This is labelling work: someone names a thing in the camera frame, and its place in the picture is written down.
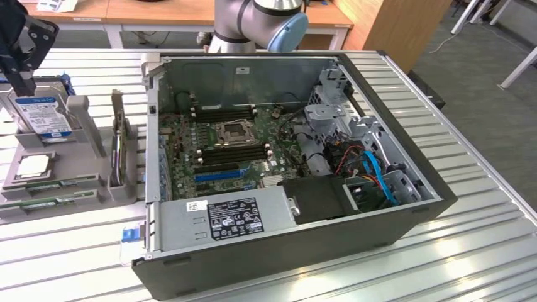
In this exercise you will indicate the grey metal disk bay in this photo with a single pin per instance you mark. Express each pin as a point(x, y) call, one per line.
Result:
point(369, 132)

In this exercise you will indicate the blue plastic clip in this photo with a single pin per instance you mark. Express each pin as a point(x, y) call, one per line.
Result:
point(127, 236)

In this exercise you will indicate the silver CPU chip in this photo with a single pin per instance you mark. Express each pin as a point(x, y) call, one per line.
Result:
point(34, 168)

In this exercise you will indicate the green RAM stick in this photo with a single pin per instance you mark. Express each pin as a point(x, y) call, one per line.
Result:
point(59, 185)
point(42, 203)

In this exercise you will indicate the white papers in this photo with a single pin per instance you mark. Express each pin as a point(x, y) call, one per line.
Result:
point(56, 4)

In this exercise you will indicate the black plastic fan shroud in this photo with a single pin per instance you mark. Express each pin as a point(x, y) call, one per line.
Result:
point(319, 198)

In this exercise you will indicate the wooden cabinet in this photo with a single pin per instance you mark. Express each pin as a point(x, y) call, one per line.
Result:
point(395, 28)

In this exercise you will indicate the green motherboard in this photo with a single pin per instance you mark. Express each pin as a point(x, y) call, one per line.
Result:
point(184, 151)

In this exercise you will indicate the black open PC case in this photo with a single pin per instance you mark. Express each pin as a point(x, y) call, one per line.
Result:
point(260, 267)

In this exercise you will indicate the black expansion slot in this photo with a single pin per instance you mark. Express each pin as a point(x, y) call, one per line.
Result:
point(216, 170)

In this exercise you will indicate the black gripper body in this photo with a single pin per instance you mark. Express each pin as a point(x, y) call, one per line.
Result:
point(10, 28)

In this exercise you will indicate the graphics card with metal bracket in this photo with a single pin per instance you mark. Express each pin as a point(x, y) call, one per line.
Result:
point(119, 141)

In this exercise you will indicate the hard disk with blue label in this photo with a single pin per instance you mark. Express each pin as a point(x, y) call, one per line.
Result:
point(40, 116)

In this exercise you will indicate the black RAM slot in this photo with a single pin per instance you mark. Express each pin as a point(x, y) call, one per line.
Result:
point(235, 151)
point(236, 156)
point(232, 147)
point(226, 115)
point(224, 112)
point(223, 108)
point(227, 119)

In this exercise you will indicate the white table leg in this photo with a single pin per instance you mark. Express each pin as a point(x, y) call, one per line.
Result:
point(520, 67)

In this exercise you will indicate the wooden desk with white frame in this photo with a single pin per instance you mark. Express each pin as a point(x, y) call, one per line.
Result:
point(147, 14)

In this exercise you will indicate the blue expansion slot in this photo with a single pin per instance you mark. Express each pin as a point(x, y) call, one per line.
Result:
point(218, 177)

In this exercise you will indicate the metal CPU socket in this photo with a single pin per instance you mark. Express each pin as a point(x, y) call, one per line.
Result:
point(236, 134)

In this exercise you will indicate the grey parts rack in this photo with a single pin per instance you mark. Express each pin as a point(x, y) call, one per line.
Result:
point(80, 151)

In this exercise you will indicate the grey power supply unit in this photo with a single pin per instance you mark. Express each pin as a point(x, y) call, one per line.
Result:
point(184, 226)

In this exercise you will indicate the white table frame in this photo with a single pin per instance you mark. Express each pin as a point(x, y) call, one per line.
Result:
point(464, 15)

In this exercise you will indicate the small silver heat sink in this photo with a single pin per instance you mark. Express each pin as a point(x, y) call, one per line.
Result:
point(272, 182)

